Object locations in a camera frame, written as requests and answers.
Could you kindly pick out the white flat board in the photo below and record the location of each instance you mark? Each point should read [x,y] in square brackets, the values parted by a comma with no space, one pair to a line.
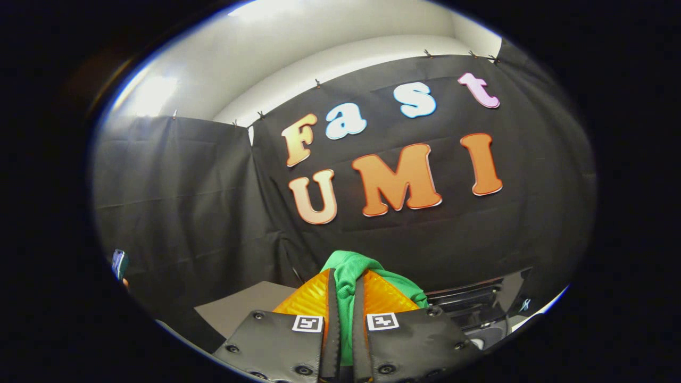
[548,306]

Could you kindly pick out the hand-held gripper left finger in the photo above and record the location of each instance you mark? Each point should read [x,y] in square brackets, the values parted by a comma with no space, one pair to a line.
[331,330]

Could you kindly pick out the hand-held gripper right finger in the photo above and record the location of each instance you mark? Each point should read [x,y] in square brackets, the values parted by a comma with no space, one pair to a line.
[360,330]

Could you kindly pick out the grey flat board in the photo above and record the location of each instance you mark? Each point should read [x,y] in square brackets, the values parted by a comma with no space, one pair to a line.
[239,308]

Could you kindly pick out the green polo shirt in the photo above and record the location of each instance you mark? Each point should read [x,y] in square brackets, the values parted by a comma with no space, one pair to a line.
[351,266]

